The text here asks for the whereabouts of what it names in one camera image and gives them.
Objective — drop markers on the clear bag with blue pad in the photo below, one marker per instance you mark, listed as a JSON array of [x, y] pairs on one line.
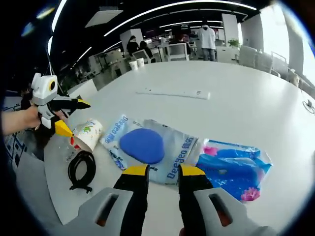
[[142, 147]]

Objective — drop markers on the person's right hand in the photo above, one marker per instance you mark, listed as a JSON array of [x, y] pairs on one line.
[[185, 232]]

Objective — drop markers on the green potted plant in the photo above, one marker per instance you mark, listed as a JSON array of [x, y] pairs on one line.
[[233, 43]]

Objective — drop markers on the paper cup with leaf print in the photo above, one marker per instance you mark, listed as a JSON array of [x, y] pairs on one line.
[[91, 135]]

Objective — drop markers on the clear water bottle red label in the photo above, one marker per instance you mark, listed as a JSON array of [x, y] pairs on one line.
[[66, 150]]

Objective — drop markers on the white tabletop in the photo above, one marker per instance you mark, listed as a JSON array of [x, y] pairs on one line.
[[221, 110]]

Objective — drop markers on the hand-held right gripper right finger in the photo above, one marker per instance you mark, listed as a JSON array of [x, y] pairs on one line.
[[194, 196]]

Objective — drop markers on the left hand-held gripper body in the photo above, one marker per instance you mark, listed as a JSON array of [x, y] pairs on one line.
[[43, 86]]

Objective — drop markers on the white power strip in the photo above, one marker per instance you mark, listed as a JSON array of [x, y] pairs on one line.
[[172, 94]]

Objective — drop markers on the plain white paper cup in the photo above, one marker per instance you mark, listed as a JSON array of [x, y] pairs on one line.
[[140, 62], [133, 66]]

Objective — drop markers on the white lounge chair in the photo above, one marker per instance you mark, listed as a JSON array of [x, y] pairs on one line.
[[248, 56], [264, 62]]

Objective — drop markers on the blue plastic packet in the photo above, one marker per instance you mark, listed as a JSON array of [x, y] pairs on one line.
[[233, 167]]

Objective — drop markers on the person's left hand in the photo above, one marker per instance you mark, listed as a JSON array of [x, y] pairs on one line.
[[32, 118]]

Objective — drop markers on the white mesh office chair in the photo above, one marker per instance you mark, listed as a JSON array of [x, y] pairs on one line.
[[141, 55], [178, 51]]

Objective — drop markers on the large bright window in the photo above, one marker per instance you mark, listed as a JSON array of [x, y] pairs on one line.
[[273, 29]]

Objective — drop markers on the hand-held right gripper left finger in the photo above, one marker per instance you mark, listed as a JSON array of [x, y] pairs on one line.
[[134, 196]]

